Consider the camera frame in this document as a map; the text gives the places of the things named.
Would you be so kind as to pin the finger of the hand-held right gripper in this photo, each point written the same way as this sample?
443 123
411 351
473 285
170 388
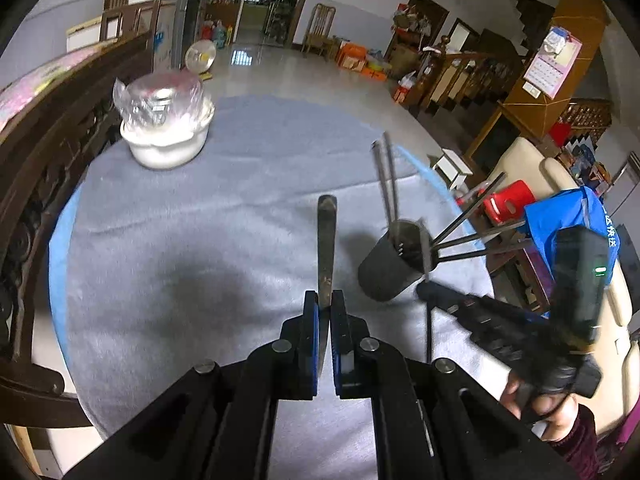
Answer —
480 317

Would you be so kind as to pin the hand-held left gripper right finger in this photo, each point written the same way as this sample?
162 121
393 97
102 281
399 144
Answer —
339 355

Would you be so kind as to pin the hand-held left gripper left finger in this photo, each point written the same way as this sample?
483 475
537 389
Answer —
312 355

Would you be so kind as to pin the black chopstick holder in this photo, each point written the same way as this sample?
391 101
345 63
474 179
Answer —
387 270

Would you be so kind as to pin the person's right forearm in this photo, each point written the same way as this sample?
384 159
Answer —
582 445

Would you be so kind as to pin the person's right hand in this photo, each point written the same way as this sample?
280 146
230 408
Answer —
555 422

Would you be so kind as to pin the blue jacket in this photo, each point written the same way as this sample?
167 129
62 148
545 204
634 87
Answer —
555 210

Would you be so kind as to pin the red plastic stool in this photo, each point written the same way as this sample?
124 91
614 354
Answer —
510 200

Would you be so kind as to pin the cream armchair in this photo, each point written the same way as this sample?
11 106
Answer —
530 160

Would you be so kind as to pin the small white stool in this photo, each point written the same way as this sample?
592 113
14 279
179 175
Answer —
452 165

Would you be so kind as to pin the grey tablecloth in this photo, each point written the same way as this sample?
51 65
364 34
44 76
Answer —
200 220

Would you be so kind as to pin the wooden stair railing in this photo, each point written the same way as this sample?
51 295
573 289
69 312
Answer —
465 75

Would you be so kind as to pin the white ceramic pot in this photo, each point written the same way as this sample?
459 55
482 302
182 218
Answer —
165 150

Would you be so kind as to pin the blue table cover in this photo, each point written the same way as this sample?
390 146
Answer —
57 260

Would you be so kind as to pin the orange box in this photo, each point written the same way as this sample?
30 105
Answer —
352 55

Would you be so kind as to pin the clear plastic bag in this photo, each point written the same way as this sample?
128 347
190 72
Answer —
160 97

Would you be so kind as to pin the wooden cabinet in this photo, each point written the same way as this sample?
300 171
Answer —
430 15

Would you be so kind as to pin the small electric fan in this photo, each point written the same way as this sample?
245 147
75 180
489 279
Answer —
200 57

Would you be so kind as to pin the dark wooden bench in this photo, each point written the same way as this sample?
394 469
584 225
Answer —
50 160

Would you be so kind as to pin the wooden chair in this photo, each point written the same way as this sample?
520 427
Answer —
320 25

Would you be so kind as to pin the pink cushion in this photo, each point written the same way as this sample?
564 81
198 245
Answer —
30 95

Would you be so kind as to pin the wall calendar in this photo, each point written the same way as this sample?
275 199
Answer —
550 67

